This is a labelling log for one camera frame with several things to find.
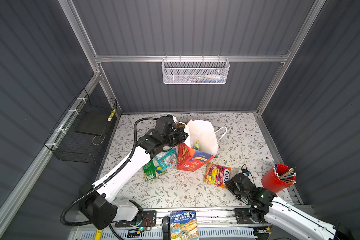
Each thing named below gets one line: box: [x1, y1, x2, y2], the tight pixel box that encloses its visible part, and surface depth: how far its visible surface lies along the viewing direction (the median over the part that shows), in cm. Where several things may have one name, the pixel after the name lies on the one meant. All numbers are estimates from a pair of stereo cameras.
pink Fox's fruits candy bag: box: [204, 163, 232, 189], surface depth 87 cm
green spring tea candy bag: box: [142, 159, 157, 182], surface depth 88 cm
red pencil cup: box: [261, 164, 297, 194], surface depth 75 cm
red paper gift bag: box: [177, 119, 218, 172], surface depth 79 cm
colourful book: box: [170, 210, 200, 240], surface depth 71 cm
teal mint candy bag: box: [155, 147, 178, 170], surface depth 93 cm
